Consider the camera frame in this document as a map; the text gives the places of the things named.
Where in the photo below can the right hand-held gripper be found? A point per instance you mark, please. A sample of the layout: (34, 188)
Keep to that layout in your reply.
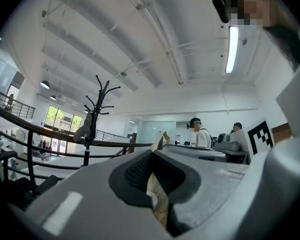
(277, 184)

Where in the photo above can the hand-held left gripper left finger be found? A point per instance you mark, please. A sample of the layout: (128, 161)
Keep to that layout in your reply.
(85, 209)

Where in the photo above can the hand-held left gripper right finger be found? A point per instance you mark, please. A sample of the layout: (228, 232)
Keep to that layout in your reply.
(210, 184)

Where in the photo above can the black metal coat rack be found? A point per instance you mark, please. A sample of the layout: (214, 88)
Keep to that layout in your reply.
(99, 104)

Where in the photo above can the grey cloth hanging on rack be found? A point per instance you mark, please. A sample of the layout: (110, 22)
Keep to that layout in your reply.
(85, 129)

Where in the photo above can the white desk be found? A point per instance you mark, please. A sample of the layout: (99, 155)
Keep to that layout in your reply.
(197, 152)

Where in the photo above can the grey desktop machine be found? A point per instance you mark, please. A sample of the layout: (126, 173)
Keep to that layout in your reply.
(226, 141)

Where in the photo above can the black office chair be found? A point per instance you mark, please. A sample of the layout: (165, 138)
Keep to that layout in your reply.
(20, 181)

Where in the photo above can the large glass window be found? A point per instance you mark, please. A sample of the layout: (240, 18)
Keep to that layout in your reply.
(62, 120)

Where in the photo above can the black metal railing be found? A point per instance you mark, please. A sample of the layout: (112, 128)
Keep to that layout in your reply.
(30, 131)

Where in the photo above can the black pendant lamp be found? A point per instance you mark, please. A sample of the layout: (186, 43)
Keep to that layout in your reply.
(53, 97)
(45, 84)

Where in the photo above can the long white ceiling light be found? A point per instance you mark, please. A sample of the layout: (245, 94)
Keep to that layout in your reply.
(232, 49)

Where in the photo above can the person's head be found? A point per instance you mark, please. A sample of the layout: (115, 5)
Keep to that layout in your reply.
(255, 6)

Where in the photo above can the black head-mounted camera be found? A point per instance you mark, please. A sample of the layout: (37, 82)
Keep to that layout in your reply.
(221, 9)

